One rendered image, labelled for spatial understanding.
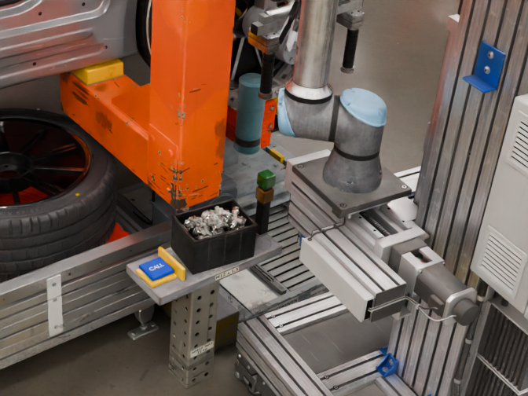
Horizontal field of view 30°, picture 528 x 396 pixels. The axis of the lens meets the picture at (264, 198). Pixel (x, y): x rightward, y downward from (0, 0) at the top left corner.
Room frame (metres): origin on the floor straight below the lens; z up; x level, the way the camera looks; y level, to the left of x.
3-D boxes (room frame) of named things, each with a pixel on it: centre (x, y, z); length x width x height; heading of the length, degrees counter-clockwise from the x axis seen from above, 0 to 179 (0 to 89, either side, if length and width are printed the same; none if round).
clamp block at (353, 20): (2.88, -0.20, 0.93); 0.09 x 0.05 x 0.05; 42
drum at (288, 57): (2.87, 0.01, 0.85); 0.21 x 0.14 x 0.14; 42
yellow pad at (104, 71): (2.79, 0.58, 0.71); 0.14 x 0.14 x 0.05; 42
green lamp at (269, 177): (2.34, 0.00, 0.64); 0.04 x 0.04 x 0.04; 42
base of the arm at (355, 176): (2.13, -0.22, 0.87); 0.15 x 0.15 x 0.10
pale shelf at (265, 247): (2.21, 0.15, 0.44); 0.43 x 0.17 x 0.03; 132
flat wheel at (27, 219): (2.51, 0.79, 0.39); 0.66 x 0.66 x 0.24
